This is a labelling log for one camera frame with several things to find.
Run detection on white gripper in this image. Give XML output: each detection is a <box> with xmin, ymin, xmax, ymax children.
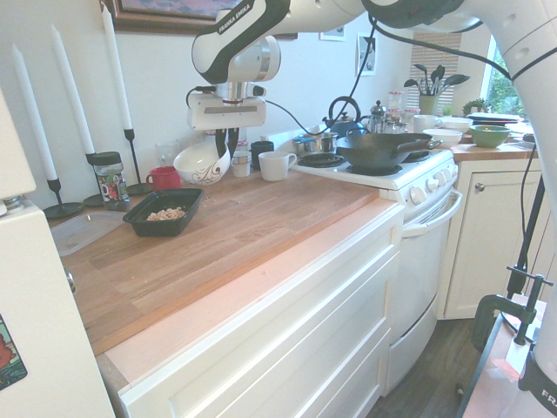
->
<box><xmin>186</xmin><ymin>92</ymin><xmax>268</xmax><ymax>158</ymax></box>

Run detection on white bowl with swirl pattern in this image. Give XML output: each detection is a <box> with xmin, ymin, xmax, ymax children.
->
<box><xmin>172</xmin><ymin>143</ymin><xmax>232</xmax><ymax>185</ymax></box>

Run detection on toasted cereal pieces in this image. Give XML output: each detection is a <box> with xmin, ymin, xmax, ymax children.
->
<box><xmin>145</xmin><ymin>207</ymin><xmax>188</xmax><ymax>223</ymax></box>

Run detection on small white patterned mug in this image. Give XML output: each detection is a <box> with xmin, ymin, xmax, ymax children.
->
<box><xmin>231</xmin><ymin>151</ymin><xmax>253</xmax><ymax>179</ymax></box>

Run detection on black mug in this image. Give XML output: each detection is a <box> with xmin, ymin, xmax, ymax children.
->
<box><xmin>249</xmin><ymin>140</ymin><xmax>276</xmax><ymax>172</ymax></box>

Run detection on large white cup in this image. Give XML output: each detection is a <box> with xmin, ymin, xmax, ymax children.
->
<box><xmin>258</xmin><ymin>152</ymin><xmax>299</xmax><ymax>183</ymax></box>

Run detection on red mug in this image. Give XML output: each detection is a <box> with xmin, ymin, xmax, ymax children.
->
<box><xmin>145</xmin><ymin>165</ymin><xmax>183</xmax><ymax>192</ymax></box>

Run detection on black plastic food container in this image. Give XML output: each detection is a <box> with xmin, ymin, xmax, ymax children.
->
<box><xmin>122</xmin><ymin>187</ymin><xmax>206</xmax><ymax>239</ymax></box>

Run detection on blue kettle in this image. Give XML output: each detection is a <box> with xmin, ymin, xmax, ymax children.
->
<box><xmin>322</xmin><ymin>96</ymin><xmax>371</xmax><ymax>138</ymax></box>

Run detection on spice jar with black lid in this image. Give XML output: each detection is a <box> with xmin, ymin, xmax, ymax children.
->
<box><xmin>88</xmin><ymin>151</ymin><xmax>131</xmax><ymax>206</ymax></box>

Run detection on white taper candle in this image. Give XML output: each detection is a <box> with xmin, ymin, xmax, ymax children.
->
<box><xmin>100</xmin><ymin>2</ymin><xmax>133</xmax><ymax>131</ymax></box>
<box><xmin>11</xmin><ymin>43</ymin><xmax>58</xmax><ymax>181</ymax></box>
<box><xmin>49</xmin><ymin>24</ymin><xmax>96</xmax><ymax>155</ymax></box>

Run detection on dark framed painting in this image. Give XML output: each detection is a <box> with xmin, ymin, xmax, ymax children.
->
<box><xmin>103</xmin><ymin>0</ymin><xmax>299</xmax><ymax>41</ymax></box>

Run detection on black wok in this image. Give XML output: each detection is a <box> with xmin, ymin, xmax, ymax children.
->
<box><xmin>335</xmin><ymin>132</ymin><xmax>444</xmax><ymax>172</ymax></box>

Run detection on glass french press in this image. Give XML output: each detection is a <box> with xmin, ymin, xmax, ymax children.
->
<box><xmin>368</xmin><ymin>100</ymin><xmax>389</xmax><ymax>134</ymax></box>

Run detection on clear plastic lid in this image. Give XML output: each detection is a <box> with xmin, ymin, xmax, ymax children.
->
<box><xmin>50</xmin><ymin>211</ymin><xmax>127</xmax><ymax>257</ymax></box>

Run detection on white drawer cabinet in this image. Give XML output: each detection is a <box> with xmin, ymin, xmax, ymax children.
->
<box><xmin>117</xmin><ymin>204</ymin><xmax>406</xmax><ymax>418</ymax></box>

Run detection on plain white mug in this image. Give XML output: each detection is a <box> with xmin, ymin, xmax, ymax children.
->
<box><xmin>412</xmin><ymin>114</ymin><xmax>444</xmax><ymax>134</ymax></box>

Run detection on green utensil holder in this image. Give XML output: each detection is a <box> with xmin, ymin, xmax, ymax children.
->
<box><xmin>418</xmin><ymin>94</ymin><xmax>440</xmax><ymax>117</ymax></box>

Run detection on white shallow bowl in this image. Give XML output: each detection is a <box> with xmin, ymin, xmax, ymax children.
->
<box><xmin>421</xmin><ymin>128</ymin><xmax>463</xmax><ymax>148</ymax></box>

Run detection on white stove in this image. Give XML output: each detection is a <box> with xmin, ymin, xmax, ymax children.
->
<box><xmin>278</xmin><ymin>124</ymin><xmax>465</xmax><ymax>395</ymax></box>

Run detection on black kitchen spoon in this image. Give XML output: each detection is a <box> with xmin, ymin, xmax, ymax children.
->
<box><xmin>438</xmin><ymin>73</ymin><xmax>472</xmax><ymax>96</ymax></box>

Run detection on white refrigerator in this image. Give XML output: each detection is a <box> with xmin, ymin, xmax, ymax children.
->
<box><xmin>0</xmin><ymin>86</ymin><xmax>117</xmax><ymax>418</ymax></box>

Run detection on small green plant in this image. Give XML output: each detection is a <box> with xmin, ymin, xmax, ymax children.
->
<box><xmin>461</xmin><ymin>98</ymin><xmax>489</xmax><ymax>116</ymax></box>

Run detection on green bowl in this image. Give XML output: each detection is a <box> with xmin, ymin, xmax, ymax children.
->
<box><xmin>470</xmin><ymin>125</ymin><xmax>512</xmax><ymax>149</ymax></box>

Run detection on white door cabinet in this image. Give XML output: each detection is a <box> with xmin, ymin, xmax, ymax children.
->
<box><xmin>442</xmin><ymin>158</ymin><xmax>549</xmax><ymax>321</ymax></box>

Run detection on colourful fridge sticker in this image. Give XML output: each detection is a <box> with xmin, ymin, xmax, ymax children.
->
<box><xmin>0</xmin><ymin>313</ymin><xmax>29</xmax><ymax>391</ymax></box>

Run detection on dark green C-clamp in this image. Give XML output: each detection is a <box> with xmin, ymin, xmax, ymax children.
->
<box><xmin>472</xmin><ymin>273</ymin><xmax>553</xmax><ymax>354</ymax></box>

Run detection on steel pot blue handles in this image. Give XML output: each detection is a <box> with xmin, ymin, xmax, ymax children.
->
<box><xmin>292</xmin><ymin>132</ymin><xmax>340</xmax><ymax>158</ymax></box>

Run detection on small framed wall picture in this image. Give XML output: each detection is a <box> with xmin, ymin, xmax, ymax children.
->
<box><xmin>319</xmin><ymin>24</ymin><xmax>347</xmax><ymax>43</ymax></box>

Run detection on tall framed wall picture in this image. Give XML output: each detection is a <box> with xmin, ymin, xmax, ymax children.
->
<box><xmin>355</xmin><ymin>31</ymin><xmax>378</xmax><ymax>78</ymax></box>

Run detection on black camera stand pole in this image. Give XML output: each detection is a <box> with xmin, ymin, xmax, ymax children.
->
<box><xmin>506</xmin><ymin>173</ymin><xmax>547</xmax><ymax>298</ymax></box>

